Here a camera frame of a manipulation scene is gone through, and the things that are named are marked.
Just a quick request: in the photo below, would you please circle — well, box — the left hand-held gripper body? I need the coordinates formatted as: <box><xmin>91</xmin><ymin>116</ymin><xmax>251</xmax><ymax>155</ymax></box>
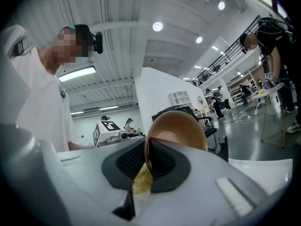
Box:
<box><xmin>93</xmin><ymin>120</ymin><xmax>142</xmax><ymax>148</ymax></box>

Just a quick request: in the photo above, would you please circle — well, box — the white extension cable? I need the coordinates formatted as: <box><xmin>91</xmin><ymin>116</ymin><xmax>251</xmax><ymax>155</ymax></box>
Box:
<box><xmin>232</xmin><ymin>113</ymin><xmax>257</xmax><ymax>125</ymax></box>

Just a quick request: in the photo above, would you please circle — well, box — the black office chair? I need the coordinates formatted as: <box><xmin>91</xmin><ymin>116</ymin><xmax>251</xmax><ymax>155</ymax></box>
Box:
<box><xmin>195</xmin><ymin>116</ymin><xmax>218</xmax><ymax>150</ymax></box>

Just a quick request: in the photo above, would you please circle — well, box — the long ceiling light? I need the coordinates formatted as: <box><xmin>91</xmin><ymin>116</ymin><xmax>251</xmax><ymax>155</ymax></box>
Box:
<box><xmin>58</xmin><ymin>66</ymin><xmax>96</xmax><ymax>82</ymax></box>

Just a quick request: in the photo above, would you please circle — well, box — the round white table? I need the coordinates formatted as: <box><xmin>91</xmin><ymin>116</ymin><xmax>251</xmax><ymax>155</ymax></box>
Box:
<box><xmin>253</xmin><ymin>82</ymin><xmax>292</xmax><ymax>149</ymax></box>

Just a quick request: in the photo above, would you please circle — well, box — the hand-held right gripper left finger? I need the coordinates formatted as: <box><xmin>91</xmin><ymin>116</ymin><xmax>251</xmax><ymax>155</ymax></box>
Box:
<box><xmin>3</xmin><ymin>125</ymin><xmax>148</xmax><ymax>226</ymax></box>

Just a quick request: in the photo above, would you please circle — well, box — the black head-worn camera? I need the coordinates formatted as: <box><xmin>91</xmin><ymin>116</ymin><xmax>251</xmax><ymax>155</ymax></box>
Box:
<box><xmin>90</xmin><ymin>31</ymin><xmax>104</xmax><ymax>54</ymax></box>

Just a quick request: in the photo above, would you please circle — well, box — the beige sponge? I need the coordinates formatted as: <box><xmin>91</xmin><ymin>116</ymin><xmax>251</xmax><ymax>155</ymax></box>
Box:
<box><xmin>133</xmin><ymin>162</ymin><xmax>153</xmax><ymax>195</ymax></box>

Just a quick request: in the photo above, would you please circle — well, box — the black strap buckle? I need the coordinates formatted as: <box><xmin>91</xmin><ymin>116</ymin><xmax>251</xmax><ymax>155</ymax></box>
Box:
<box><xmin>13</xmin><ymin>40</ymin><xmax>26</xmax><ymax>56</ymax></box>

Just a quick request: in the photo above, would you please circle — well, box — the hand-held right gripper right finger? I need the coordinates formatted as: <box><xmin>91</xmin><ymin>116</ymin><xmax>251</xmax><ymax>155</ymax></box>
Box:
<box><xmin>136</xmin><ymin>137</ymin><xmax>269</xmax><ymax>226</ymax></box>

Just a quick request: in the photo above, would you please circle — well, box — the person's left forearm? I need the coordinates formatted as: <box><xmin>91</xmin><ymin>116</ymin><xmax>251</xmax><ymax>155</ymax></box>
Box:
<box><xmin>68</xmin><ymin>140</ymin><xmax>96</xmax><ymax>151</ymax></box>

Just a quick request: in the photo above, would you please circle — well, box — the large black case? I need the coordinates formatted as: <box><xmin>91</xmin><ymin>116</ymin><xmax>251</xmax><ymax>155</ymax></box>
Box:
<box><xmin>151</xmin><ymin>106</ymin><xmax>197</xmax><ymax>123</ymax></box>

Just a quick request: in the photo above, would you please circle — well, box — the person's light shirt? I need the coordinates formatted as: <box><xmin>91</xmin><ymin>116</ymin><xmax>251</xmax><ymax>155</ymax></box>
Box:
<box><xmin>0</xmin><ymin>24</ymin><xmax>78</xmax><ymax>152</ymax></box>

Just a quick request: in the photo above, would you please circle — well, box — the person's head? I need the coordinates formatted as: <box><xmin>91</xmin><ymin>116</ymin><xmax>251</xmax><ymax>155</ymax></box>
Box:
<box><xmin>50</xmin><ymin>24</ymin><xmax>95</xmax><ymax>75</ymax></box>

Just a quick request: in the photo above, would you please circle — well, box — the black metal railing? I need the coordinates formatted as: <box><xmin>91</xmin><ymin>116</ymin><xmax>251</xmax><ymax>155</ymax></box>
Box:
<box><xmin>192</xmin><ymin>15</ymin><xmax>261</xmax><ymax>87</ymax></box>

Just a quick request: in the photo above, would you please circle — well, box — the white arched cabinet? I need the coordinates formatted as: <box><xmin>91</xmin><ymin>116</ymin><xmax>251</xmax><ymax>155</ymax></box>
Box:
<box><xmin>168</xmin><ymin>90</ymin><xmax>191</xmax><ymax>105</ymax></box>

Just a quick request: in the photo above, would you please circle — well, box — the brown bowl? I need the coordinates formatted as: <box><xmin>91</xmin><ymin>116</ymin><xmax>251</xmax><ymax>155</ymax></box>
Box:
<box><xmin>143</xmin><ymin>110</ymin><xmax>209</xmax><ymax>174</ymax></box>

